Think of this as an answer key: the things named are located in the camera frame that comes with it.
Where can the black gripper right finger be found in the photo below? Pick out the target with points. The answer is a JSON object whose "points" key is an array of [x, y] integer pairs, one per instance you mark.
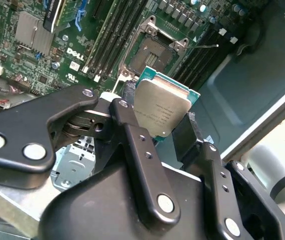
{"points": [[213, 175]]}

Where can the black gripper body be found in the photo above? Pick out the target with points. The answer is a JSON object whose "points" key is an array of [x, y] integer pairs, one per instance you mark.
{"points": [[101, 212]]}

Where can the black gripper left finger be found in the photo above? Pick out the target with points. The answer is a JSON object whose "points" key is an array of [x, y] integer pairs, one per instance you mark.
{"points": [[20, 126]]}

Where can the CPU with silver top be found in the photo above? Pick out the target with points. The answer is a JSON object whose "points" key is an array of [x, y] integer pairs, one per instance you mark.
{"points": [[161, 107]]}

